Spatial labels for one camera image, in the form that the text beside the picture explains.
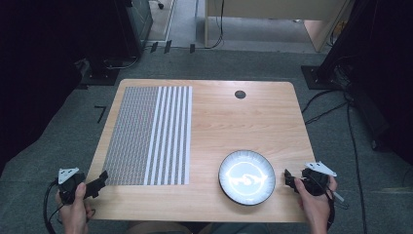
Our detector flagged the light wooden desk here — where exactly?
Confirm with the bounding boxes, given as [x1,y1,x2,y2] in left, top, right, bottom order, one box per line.
[204,0,354,54]

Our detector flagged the black floor cable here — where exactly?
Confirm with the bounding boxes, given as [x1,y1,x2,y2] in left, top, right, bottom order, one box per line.
[301,89,350,126]
[344,94,368,234]

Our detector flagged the dark-rimmed white plate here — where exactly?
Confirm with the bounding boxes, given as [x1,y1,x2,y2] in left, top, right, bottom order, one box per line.
[217,149,277,207]

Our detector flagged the person's left hand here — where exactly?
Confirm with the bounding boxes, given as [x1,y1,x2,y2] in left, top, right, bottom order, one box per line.
[55,181,95,231]

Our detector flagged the grey striped placemat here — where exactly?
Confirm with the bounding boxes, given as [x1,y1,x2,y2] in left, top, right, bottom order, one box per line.
[101,85,194,186]

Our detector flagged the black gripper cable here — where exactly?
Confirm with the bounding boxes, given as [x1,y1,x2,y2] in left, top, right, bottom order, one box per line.
[42,179,65,234]
[308,175,351,232]

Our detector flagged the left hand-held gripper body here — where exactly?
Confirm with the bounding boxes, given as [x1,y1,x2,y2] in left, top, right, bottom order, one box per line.
[57,167,88,206]

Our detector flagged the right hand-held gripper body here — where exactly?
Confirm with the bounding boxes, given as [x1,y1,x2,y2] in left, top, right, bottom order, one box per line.
[300,161,338,197]

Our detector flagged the person's legs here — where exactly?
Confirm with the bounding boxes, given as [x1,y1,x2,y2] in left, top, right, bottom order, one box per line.
[124,220,271,234]

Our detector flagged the black stand with base plate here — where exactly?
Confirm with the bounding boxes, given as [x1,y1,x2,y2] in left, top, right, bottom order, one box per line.
[300,0,413,154]

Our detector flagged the black hanging cable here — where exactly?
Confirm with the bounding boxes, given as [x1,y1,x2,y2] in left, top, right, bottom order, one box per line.
[204,0,226,51]

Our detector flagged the person's right hand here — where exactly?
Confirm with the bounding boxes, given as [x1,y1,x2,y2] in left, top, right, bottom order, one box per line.
[293,175,339,230]

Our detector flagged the black curtain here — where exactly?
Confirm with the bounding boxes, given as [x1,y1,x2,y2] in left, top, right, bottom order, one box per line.
[0,0,131,176]
[352,0,413,167]

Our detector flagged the black equipment stand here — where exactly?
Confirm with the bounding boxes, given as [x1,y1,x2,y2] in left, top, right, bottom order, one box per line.
[79,0,154,88]

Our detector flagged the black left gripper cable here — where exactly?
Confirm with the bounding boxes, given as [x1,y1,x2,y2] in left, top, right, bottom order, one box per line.
[42,179,65,234]

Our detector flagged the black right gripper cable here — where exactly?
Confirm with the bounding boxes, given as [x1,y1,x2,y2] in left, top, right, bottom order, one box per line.
[308,175,351,232]

